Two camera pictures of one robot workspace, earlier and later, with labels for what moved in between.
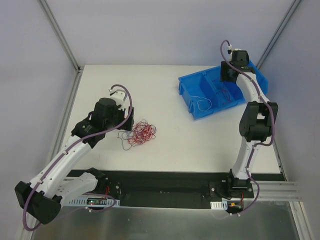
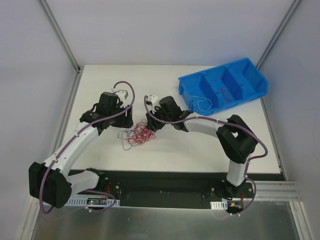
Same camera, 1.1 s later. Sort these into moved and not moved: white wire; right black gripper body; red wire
Moved: right black gripper body
Not moved: red wire; white wire
